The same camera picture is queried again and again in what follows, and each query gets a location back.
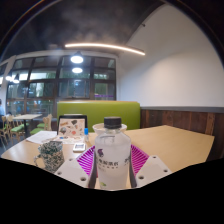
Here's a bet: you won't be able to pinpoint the green patterned mug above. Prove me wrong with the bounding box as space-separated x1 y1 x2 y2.
33 140 65 174

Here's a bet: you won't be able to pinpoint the light wooden dining table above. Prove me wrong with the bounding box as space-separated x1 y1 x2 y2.
12 113 43 138

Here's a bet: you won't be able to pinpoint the wooden chairs with green cushions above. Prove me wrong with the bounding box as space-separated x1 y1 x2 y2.
0 113 54 148

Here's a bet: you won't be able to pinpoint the round pendant lamp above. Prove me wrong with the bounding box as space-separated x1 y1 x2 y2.
70 50 85 65

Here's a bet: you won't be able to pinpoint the small rectangular device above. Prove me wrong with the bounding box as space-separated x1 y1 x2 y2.
72 142 87 153

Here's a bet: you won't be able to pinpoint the sticker-covered tablet with case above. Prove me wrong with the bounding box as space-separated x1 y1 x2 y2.
55 114 88 145

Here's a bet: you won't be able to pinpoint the long curved ceiling light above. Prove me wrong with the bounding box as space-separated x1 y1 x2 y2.
64 42 146 57

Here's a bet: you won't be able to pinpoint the green upholstered bench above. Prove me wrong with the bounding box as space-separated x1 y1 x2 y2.
56 100 141 133

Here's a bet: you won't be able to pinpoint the white paper sheets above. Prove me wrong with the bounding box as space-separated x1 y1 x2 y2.
25 130 58 145

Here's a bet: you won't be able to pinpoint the clear plastic water bottle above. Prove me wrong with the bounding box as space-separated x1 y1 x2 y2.
94 116 132 192

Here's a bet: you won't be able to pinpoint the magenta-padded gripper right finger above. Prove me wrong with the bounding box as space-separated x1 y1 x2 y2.
129 143 173 189

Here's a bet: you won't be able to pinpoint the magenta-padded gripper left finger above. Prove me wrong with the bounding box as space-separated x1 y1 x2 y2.
54 144 98 189

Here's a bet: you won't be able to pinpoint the small blue-capped bottle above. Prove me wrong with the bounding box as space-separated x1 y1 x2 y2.
83 127 90 144

